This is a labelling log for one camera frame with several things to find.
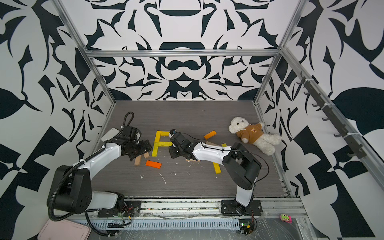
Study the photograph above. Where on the green circuit board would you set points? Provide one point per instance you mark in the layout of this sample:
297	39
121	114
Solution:
246	227

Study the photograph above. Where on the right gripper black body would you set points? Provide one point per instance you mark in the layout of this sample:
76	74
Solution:
174	151

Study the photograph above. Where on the grey hook rail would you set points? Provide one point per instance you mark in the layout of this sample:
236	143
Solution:
334	116

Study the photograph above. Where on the aluminium front rail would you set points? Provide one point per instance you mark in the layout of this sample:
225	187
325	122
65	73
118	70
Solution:
193	208

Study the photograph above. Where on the white teddy bear brown shirt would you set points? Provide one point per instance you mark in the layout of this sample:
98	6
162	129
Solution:
254	135

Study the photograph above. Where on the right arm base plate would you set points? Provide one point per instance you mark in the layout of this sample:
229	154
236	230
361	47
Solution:
231	208

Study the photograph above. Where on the pink green small gadget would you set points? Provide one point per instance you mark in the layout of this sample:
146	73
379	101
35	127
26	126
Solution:
286	218

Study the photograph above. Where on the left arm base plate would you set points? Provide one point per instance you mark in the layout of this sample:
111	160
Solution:
126	209

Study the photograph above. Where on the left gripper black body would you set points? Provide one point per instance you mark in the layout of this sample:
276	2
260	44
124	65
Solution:
140	148

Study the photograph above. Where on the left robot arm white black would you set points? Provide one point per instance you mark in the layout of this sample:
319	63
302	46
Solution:
71	191

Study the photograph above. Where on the orange block far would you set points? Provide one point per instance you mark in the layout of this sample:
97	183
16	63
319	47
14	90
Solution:
210	135

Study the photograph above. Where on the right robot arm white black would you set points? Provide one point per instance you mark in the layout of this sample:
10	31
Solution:
241	165

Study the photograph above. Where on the yellow block right long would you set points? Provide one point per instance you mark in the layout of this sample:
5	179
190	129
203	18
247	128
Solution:
217	168

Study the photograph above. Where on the white small device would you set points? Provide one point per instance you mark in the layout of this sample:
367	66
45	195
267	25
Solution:
110	134

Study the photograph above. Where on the red orange block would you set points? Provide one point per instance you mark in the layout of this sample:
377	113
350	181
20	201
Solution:
153	164

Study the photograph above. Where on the pink tray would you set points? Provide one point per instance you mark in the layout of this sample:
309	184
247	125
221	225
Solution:
64	230

